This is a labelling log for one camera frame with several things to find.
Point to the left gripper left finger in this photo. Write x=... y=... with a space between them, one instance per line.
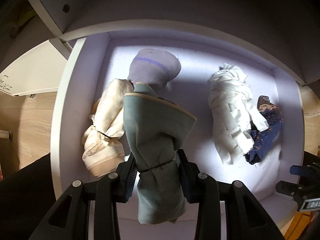
x=68 y=218

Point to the white drawer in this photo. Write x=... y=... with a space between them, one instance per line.
x=98 y=59

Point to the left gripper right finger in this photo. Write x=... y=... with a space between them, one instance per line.
x=245 y=217

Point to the sage green cloth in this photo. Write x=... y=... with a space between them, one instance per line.
x=155 y=149

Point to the cream beige cloth roll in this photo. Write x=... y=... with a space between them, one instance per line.
x=103 y=151

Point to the navy blue cloth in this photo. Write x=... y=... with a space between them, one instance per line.
x=263 y=140

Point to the white grey cloth bundle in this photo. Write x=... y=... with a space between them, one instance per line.
x=233 y=111

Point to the lavender sock with stripe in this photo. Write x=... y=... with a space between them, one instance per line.
x=154 y=67

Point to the white cabinet frame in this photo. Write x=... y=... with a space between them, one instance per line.
x=285 y=32

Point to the black trouser leg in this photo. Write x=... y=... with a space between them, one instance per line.
x=26 y=197

